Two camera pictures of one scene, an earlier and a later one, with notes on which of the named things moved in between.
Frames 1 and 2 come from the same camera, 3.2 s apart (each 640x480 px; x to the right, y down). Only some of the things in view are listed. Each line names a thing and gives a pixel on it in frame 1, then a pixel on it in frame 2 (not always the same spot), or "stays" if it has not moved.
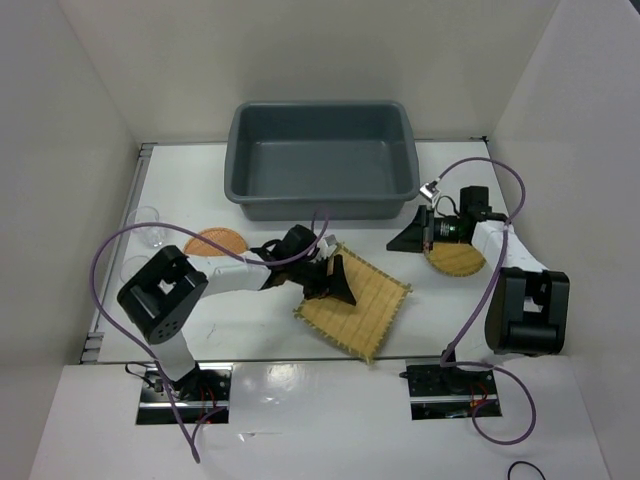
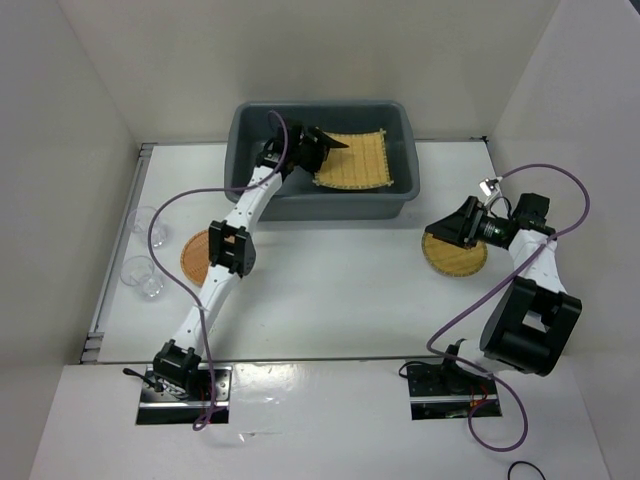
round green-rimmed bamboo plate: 455,259 stays
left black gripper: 337,286 → 321,147
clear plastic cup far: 154,235 stays
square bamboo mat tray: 362,329 → 363,163
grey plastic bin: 359,160 stays
